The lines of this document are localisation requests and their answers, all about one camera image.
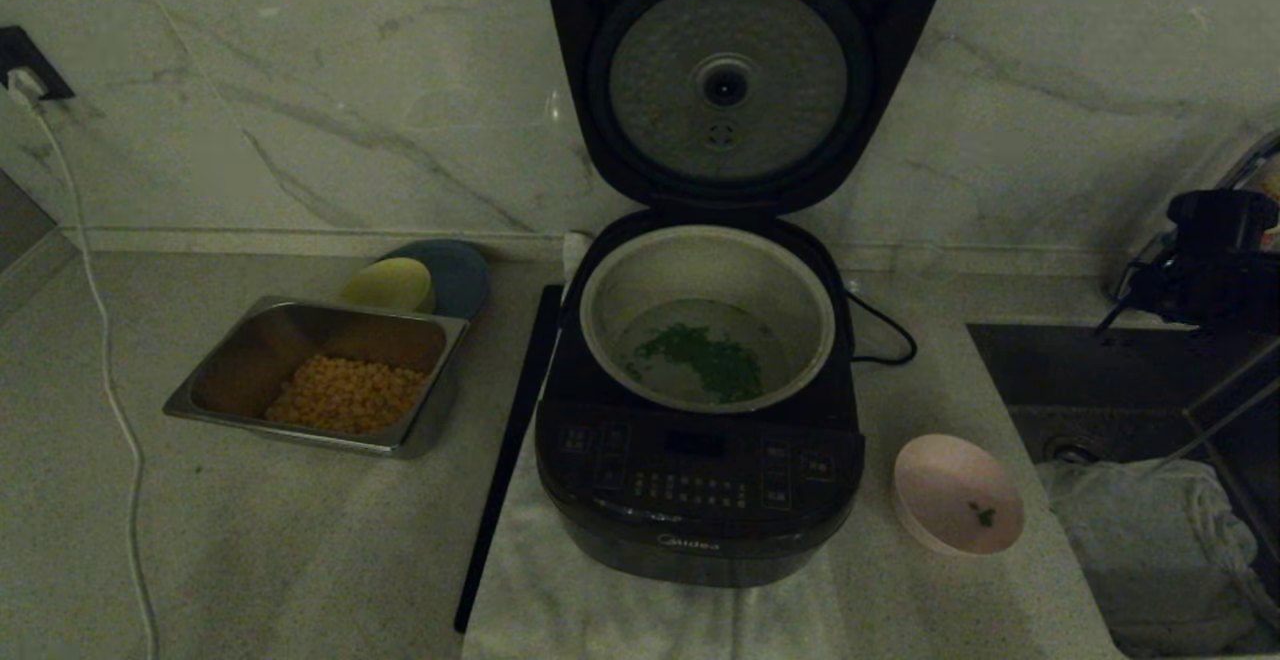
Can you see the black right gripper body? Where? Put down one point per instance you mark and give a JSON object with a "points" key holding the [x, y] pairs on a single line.
{"points": [[1220, 290]]}

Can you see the pink bowl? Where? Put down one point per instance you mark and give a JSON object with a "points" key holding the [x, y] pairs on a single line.
{"points": [[940, 490]]}

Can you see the chopped green vegetables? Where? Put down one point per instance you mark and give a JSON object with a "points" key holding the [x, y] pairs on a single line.
{"points": [[700, 360]]}

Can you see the black electric rice cooker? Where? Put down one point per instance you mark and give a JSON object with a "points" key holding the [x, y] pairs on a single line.
{"points": [[580, 40]]}

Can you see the grey inner pot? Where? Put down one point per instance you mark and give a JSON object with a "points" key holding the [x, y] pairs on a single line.
{"points": [[700, 260]]}

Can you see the small yellow-green bowl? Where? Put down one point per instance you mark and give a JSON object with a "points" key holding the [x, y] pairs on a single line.
{"points": [[390, 285]]}

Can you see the bottle with red label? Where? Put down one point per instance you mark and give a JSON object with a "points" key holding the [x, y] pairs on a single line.
{"points": [[1270, 180]]}

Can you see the chrome faucet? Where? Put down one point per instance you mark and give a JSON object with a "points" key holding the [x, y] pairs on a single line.
{"points": [[1240, 165]]}

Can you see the stainless steel sink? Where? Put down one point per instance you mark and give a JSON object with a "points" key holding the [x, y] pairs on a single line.
{"points": [[1080, 380]]}

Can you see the metal sink drain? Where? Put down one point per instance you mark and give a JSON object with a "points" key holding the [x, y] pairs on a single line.
{"points": [[1070, 450]]}

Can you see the white crumpled cloth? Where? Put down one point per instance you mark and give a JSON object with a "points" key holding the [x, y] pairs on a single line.
{"points": [[1140, 540]]}

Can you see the small green vegetable bits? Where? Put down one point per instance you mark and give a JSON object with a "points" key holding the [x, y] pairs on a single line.
{"points": [[984, 514]]}

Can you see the long black strip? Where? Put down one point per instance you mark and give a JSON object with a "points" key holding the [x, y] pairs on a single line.
{"points": [[510, 440]]}

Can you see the white towel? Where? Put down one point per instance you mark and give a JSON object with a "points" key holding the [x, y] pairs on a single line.
{"points": [[560, 600]]}

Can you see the blue-grey plate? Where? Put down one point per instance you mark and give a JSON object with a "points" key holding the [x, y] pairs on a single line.
{"points": [[460, 275]]}

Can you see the yellow corn kernels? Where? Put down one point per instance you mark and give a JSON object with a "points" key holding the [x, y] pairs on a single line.
{"points": [[345, 395]]}

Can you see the stainless steel tray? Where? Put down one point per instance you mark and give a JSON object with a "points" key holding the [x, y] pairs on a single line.
{"points": [[250, 350]]}

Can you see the white plug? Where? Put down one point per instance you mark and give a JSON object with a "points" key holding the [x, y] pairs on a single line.
{"points": [[28, 88]]}

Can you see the black wall socket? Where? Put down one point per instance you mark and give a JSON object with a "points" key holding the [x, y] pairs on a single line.
{"points": [[20, 45]]}

